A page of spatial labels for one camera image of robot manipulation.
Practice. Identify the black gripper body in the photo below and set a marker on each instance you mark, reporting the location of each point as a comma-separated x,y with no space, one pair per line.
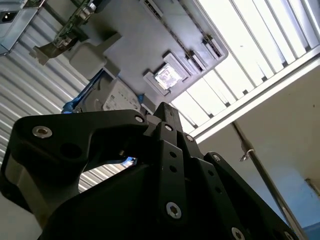
112,212

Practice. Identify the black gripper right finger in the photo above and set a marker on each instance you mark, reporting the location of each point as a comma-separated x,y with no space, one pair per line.
225,190

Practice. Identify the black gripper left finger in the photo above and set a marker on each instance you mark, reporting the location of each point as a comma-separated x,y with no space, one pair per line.
62,135

